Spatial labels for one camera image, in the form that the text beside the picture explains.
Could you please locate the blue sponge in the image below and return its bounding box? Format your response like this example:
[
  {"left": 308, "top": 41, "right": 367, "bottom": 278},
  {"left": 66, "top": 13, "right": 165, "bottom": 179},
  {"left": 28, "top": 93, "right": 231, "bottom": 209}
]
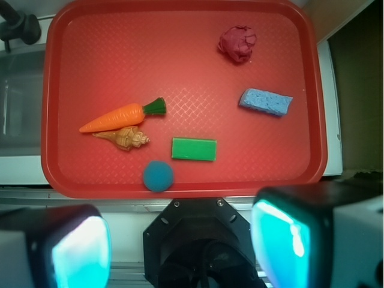
[{"left": 239, "top": 88, "right": 293, "bottom": 117}]

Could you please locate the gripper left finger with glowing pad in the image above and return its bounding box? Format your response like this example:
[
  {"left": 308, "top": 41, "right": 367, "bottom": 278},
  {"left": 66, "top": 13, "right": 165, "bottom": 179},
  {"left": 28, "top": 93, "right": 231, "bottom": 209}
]
[{"left": 1, "top": 205, "right": 112, "bottom": 287}]

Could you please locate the green rectangular block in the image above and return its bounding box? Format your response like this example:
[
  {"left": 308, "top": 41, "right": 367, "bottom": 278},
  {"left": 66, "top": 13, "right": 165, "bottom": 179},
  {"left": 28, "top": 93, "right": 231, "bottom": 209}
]
[{"left": 171, "top": 137, "right": 217, "bottom": 161}]

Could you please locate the blue foam ball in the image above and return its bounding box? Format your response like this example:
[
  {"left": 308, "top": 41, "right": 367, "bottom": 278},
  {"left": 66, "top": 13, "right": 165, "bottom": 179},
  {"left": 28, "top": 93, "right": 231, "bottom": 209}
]
[{"left": 143, "top": 161, "right": 174, "bottom": 192}]

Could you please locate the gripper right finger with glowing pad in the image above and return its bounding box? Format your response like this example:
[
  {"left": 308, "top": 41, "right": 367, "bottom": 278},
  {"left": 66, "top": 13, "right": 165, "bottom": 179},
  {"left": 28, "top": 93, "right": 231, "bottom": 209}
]
[{"left": 250, "top": 179, "right": 383, "bottom": 287}]

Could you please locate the crumpled red paper ball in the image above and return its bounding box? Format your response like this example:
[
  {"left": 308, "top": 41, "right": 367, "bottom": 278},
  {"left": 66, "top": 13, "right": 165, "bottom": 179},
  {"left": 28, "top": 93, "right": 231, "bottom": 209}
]
[{"left": 218, "top": 25, "right": 257, "bottom": 63}]

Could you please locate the red plastic tray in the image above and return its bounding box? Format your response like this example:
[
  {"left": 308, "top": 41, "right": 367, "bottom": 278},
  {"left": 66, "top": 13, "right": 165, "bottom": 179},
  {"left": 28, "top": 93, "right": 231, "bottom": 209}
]
[{"left": 41, "top": 1, "right": 327, "bottom": 199}]

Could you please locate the metal sink basin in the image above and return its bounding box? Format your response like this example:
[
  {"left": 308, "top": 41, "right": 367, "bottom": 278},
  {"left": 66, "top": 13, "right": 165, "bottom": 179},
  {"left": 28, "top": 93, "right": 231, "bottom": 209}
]
[{"left": 1, "top": 51, "right": 45, "bottom": 157}]

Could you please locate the tan seashell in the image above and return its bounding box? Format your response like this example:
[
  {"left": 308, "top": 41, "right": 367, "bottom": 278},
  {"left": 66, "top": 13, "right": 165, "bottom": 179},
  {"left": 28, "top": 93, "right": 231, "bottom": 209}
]
[{"left": 92, "top": 126, "right": 150, "bottom": 151}]

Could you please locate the orange toy carrot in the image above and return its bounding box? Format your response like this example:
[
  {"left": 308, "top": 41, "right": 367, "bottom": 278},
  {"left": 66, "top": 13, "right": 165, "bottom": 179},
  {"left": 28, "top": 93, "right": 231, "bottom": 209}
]
[{"left": 79, "top": 97, "right": 167, "bottom": 133}]

